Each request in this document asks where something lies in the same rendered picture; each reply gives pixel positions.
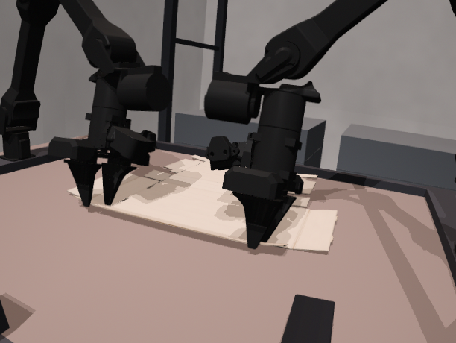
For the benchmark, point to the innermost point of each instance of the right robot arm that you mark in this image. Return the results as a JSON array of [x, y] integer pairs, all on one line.
[[290, 54]]

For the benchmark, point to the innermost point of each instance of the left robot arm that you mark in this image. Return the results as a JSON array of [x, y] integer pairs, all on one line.
[[107, 46]]

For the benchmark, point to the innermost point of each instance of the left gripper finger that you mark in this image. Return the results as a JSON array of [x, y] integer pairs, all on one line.
[[112, 176], [84, 178]]

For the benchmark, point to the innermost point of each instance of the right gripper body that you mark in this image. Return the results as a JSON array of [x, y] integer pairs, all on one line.
[[275, 151]]

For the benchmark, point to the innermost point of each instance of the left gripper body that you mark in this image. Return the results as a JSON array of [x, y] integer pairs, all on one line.
[[81, 151]]

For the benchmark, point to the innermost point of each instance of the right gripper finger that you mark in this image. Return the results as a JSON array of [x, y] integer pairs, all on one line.
[[258, 216], [288, 201]]

